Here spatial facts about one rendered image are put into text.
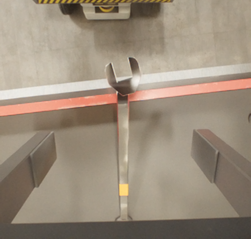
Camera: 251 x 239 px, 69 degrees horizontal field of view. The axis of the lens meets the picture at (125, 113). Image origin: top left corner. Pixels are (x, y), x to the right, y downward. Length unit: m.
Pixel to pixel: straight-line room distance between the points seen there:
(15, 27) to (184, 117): 1.27
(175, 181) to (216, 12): 1.25
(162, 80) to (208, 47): 1.05
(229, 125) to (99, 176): 0.22
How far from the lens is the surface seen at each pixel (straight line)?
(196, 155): 0.17
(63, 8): 1.21
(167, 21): 1.32
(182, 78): 0.33
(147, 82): 0.32
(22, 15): 1.43
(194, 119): 0.30
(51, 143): 0.16
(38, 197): 0.34
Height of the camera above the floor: 1.18
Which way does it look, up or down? 86 degrees down
